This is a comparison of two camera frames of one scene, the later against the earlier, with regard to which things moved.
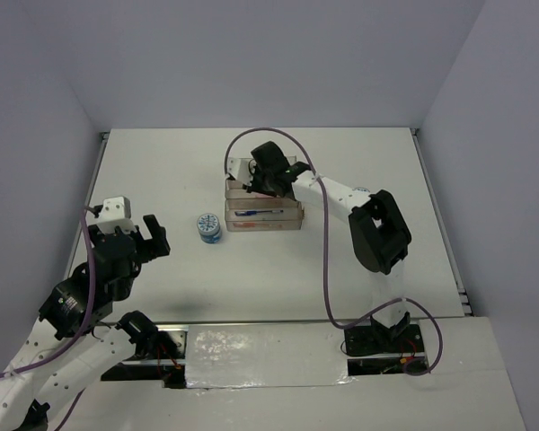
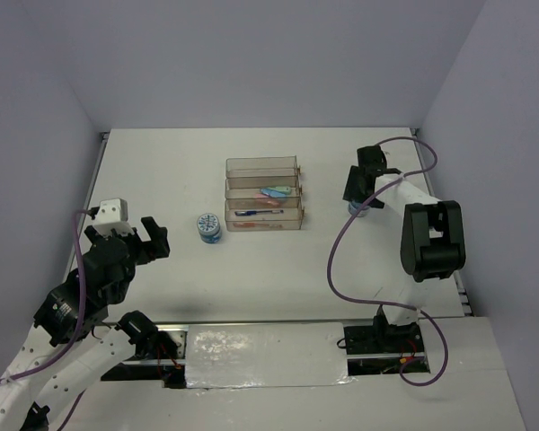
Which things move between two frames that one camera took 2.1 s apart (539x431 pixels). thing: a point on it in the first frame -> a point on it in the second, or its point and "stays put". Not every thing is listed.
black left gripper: x=159 y=244 stays put
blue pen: x=253 y=212 stays put
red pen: x=255 y=224 stays put
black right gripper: x=254 y=187 -> x=353 y=190
